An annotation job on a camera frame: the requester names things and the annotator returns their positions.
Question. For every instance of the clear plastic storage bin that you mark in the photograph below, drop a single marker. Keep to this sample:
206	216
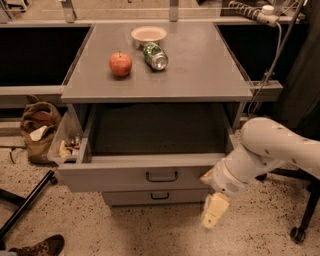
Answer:
61	150

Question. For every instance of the white coiled hose fixture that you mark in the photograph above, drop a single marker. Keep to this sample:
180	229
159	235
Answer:
264	15

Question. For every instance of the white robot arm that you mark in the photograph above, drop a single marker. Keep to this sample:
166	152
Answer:
264	146

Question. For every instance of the brown patterned shoe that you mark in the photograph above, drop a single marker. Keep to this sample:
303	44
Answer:
51	246

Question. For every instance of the black metal stand leg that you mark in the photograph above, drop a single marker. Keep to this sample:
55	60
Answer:
22	203

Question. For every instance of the brown fabric bag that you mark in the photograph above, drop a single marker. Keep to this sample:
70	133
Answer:
40	121

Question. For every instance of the red apple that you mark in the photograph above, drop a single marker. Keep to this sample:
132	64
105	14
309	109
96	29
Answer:
120	64

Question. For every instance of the black office chair base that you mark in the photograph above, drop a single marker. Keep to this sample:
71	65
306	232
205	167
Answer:
283	215

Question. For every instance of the grey drawer cabinet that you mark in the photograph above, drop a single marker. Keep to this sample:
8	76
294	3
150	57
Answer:
155	117

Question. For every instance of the grey top drawer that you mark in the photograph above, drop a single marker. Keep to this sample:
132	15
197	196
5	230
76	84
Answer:
98	170

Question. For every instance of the black drawer handle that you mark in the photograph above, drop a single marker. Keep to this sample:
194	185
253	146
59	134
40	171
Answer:
162	177
160	196

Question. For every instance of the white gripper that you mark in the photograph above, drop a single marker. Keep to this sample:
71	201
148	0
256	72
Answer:
224	181

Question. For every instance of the white bowl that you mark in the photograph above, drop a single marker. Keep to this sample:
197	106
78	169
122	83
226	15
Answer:
144	34

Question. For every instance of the grey drawer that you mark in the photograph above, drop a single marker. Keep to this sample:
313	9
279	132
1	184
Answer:
129	198
98	170

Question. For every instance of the green soda can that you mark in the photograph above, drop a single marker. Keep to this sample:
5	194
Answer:
155	56

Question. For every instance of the black top drawer handle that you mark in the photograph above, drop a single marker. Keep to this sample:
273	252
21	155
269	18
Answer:
162	177

